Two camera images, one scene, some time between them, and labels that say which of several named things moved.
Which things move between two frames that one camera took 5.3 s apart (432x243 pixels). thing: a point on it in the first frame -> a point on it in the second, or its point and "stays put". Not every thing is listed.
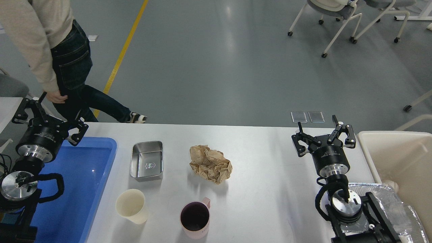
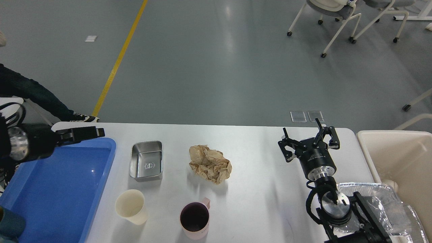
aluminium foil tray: (404, 219) stays put
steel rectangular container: (147, 161) stays put
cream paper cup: (130, 204) stays put
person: (35, 26) -> (13, 83)
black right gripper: (328, 153) -> (314, 156)
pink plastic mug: (194, 218) stays put
